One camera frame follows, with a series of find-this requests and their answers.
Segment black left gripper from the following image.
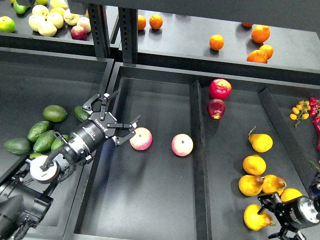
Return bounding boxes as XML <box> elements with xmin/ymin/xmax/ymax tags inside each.
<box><xmin>71</xmin><ymin>90</ymin><xmax>141</xmax><ymax>153</ymax></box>

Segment yellow pear in bin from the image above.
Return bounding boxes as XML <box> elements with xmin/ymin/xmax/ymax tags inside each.
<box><xmin>242</xmin><ymin>154</ymin><xmax>267</xmax><ymax>176</ymax></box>

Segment small dark green avocado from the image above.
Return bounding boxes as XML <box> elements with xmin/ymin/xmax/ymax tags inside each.
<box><xmin>74</xmin><ymin>105</ymin><xmax>89</xmax><ymax>123</ymax></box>

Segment green avocado top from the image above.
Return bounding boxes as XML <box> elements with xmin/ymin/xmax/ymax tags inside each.
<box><xmin>42</xmin><ymin>105</ymin><xmax>68</xmax><ymax>123</ymax></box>

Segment dark red apple lower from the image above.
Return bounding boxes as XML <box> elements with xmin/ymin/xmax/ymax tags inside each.
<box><xmin>206</xmin><ymin>98</ymin><xmax>226</xmax><ymax>120</ymax></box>

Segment black shelf post left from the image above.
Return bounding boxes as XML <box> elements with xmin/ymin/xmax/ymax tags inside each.
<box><xmin>88</xmin><ymin>3</ymin><xmax>111</xmax><ymax>58</ymax></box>

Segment red chili peppers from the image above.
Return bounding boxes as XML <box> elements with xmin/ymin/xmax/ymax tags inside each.
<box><xmin>309</xmin><ymin>97</ymin><xmax>320</xmax><ymax>151</ymax></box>

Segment red apple on shelf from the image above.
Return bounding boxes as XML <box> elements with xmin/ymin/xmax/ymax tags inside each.
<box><xmin>70</xmin><ymin>25</ymin><xmax>87</xmax><ymax>41</ymax></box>

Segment pink apple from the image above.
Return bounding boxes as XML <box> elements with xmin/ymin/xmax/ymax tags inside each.
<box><xmin>171</xmin><ymin>133</ymin><xmax>194</xmax><ymax>157</ymax></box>
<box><xmin>129</xmin><ymin>127</ymin><xmax>153</xmax><ymax>151</ymax></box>

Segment yellow pear lower bin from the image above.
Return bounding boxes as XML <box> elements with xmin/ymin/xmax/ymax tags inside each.
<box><xmin>238</xmin><ymin>175</ymin><xmax>264</xmax><ymax>197</ymax></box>

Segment black shelf post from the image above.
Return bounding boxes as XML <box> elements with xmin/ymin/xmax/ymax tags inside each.
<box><xmin>118</xmin><ymin>7</ymin><xmax>138</xmax><ymax>64</ymax></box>
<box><xmin>88</xmin><ymin>3</ymin><xmax>111</xmax><ymax>58</ymax></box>

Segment orange tangerine front shelf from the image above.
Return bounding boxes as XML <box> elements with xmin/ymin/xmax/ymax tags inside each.
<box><xmin>246</xmin><ymin>49</ymin><xmax>268</xmax><ymax>64</ymax></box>

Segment dark green avocado far left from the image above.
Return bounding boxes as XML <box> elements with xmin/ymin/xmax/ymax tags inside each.
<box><xmin>4</xmin><ymin>138</ymin><xmax>31</xmax><ymax>155</ymax></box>

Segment orange behind post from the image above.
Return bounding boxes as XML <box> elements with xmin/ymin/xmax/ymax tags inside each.
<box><xmin>137</xmin><ymin>14</ymin><xmax>147</xmax><ymax>31</ymax></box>

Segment black shelf post right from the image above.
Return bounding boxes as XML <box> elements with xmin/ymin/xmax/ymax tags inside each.
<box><xmin>118</xmin><ymin>7</ymin><xmax>138</xmax><ymax>64</ymax></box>

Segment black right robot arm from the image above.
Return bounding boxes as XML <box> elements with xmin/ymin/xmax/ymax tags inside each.
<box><xmin>257</xmin><ymin>172</ymin><xmax>320</xmax><ymax>240</ymax></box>

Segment pale yellow pear on shelf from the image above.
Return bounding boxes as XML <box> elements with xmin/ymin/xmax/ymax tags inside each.
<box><xmin>38</xmin><ymin>21</ymin><xmax>57</xmax><ymax>37</ymax></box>

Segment yellow pear with stem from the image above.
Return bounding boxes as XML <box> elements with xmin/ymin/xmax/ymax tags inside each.
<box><xmin>248</xmin><ymin>126</ymin><xmax>274</xmax><ymax>153</ymax></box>

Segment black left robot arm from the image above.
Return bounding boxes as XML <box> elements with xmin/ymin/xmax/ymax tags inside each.
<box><xmin>0</xmin><ymin>91</ymin><xmax>140</xmax><ymax>240</ymax></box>

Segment orange beside post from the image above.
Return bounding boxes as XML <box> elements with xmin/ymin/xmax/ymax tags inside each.
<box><xmin>149</xmin><ymin>14</ymin><xmax>163</xmax><ymax>30</ymax></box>

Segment orange on shelf centre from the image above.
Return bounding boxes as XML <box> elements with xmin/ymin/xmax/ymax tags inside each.
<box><xmin>209</xmin><ymin>34</ymin><xmax>225</xmax><ymax>51</ymax></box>

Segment orange cherry tomato bunch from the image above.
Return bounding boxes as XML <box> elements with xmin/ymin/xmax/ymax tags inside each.
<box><xmin>289</xmin><ymin>100</ymin><xmax>311</xmax><ymax>128</ymax></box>

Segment green apple on shelf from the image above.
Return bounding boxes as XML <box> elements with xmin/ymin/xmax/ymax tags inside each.
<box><xmin>0</xmin><ymin>16</ymin><xmax>16</xmax><ymax>33</ymax></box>

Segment pink apple left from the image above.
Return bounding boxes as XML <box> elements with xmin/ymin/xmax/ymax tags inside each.
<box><xmin>129</xmin><ymin>127</ymin><xmax>153</xmax><ymax>151</ymax></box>

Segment large orange on shelf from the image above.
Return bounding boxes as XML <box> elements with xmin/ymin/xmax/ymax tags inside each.
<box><xmin>251</xmin><ymin>25</ymin><xmax>271</xmax><ymax>44</ymax></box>

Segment red apple upper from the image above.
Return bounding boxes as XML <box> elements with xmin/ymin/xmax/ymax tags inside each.
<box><xmin>209</xmin><ymin>78</ymin><xmax>232</xmax><ymax>101</ymax></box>

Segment black tray divider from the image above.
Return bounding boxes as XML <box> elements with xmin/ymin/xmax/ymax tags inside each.
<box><xmin>189</xmin><ymin>80</ymin><xmax>212</xmax><ymax>240</ymax></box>

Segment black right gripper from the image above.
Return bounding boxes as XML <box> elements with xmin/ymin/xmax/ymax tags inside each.
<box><xmin>257</xmin><ymin>192</ymin><xmax>317</xmax><ymax>240</ymax></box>

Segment pink apple right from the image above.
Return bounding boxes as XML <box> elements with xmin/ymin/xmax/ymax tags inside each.
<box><xmin>171</xmin><ymin>133</ymin><xmax>194</xmax><ymax>157</ymax></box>

